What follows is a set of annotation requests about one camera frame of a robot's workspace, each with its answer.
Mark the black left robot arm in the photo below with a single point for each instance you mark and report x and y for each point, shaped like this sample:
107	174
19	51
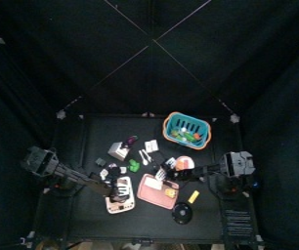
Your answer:
81	178

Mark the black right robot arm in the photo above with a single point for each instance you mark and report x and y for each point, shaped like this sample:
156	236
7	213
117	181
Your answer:
237	162

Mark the pink white toy sushi piece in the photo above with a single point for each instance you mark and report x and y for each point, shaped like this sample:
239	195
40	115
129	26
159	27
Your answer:
113	165

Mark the light green toy sushi piece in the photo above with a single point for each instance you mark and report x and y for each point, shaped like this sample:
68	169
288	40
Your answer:
135	168

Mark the dark green toy sushi piece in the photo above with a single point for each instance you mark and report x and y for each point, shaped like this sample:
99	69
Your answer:
132	161

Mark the white flat toy piece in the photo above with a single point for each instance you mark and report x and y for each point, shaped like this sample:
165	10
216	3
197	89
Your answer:
153	183

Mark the dark grey small block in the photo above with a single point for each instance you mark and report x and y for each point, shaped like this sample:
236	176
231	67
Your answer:
100	161

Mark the white toy fork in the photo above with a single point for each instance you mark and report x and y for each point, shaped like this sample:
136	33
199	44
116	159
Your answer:
148	155

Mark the white toy spoon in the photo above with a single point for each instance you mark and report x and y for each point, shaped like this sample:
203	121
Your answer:
143	158

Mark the white toy knife block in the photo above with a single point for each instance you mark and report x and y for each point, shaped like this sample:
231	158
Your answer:
117	150

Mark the white toy box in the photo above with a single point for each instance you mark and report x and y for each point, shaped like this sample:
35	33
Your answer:
151	145

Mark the pink plastic tray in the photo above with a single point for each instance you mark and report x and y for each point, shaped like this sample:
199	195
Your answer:
153	195

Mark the yellow rectangular toy piece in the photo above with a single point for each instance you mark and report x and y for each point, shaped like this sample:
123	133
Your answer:
193	196

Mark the green toy vegetable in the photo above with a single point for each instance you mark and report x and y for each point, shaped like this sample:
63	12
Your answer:
189	137

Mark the purple toy eggplant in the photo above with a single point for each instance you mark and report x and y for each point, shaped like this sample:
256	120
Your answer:
132	140

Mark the orange toy food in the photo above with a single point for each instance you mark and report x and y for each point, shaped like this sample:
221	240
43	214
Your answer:
197	135

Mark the black plate with white text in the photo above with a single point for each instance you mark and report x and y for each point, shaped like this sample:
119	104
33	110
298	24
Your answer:
237	224

